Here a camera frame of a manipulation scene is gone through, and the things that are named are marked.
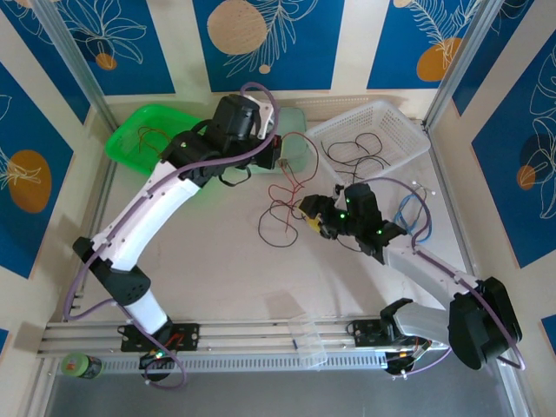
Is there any perforated grey cable duct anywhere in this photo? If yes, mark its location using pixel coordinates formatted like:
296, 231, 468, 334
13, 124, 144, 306
56, 351, 507, 374

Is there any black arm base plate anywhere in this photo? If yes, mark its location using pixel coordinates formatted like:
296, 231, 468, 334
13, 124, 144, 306
120, 323, 202, 353
350, 320, 431, 348

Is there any grey metal panel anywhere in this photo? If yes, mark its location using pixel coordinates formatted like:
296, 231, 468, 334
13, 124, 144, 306
41, 368, 526, 417

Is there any mint green zip pouch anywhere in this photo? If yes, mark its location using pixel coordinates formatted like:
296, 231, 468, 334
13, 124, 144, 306
242, 106, 310, 177

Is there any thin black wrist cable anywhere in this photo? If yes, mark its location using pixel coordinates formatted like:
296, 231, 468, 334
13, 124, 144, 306
218, 166, 254, 189

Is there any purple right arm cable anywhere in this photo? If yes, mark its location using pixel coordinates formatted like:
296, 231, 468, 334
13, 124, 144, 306
358, 175, 526, 378

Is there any green plastic basket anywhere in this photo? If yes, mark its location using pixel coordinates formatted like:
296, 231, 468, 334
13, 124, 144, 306
105, 103, 221, 195

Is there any white plastic basket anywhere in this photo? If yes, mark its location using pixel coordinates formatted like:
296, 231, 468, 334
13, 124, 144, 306
303, 99, 432, 195

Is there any aluminium corner post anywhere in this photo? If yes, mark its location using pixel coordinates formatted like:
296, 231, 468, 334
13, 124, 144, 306
423, 0, 500, 131
32, 0, 118, 129

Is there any green capped bottle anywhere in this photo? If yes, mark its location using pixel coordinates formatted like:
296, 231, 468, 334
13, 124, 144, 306
60, 352, 103, 380

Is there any blue cable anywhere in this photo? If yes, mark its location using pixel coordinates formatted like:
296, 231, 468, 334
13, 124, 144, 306
394, 193, 434, 242

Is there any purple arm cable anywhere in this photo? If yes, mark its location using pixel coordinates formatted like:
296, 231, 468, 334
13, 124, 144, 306
63, 82, 282, 388
358, 175, 526, 378

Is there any thin white cable with plugs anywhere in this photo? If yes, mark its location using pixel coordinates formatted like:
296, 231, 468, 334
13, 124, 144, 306
411, 178, 437, 197

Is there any clear plastic organizer box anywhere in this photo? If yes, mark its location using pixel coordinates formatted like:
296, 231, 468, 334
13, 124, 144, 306
288, 319, 329, 370

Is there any black controller board with wires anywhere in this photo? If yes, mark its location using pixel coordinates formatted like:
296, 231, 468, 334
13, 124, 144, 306
384, 347, 434, 375
138, 349, 177, 371

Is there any aluminium table side rail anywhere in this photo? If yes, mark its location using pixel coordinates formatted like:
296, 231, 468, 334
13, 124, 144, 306
64, 128, 119, 325
427, 123, 487, 314

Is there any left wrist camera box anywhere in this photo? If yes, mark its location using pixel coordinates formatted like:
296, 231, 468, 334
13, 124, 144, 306
249, 97, 280, 141

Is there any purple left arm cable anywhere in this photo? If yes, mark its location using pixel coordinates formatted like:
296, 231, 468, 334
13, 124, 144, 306
63, 82, 282, 388

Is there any aluminium rail frame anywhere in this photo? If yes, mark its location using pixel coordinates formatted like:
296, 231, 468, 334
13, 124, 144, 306
36, 312, 516, 360

